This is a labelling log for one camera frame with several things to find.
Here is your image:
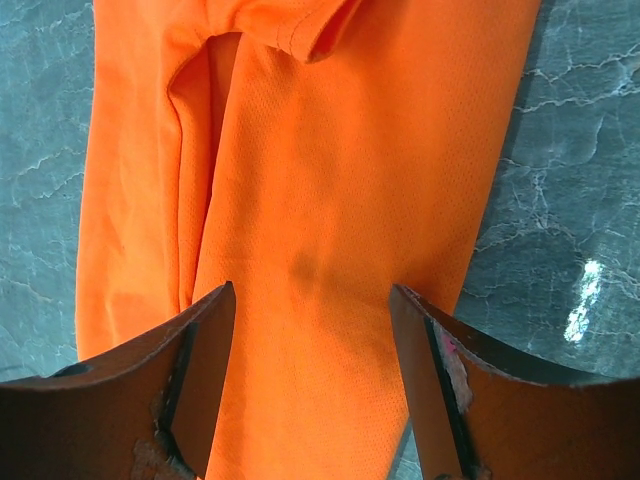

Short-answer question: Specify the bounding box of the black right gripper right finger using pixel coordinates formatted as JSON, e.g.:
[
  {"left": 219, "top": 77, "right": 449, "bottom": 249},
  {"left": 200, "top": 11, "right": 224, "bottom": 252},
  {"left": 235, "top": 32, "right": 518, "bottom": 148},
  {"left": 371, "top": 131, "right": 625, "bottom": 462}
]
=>
[{"left": 389, "top": 285, "right": 639, "bottom": 479}]

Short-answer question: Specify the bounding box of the orange t-shirt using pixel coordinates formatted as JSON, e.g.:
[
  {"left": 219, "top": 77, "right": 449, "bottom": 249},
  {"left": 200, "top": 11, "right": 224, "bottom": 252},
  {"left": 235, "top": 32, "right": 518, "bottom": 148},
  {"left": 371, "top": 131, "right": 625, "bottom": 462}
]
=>
[{"left": 76, "top": 1, "right": 540, "bottom": 479}]

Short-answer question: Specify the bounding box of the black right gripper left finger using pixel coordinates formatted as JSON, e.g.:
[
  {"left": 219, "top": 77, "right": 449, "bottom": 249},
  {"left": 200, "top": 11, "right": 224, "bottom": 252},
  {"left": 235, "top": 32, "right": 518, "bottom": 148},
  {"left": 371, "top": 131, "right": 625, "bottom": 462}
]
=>
[{"left": 1, "top": 282, "right": 235, "bottom": 479}]

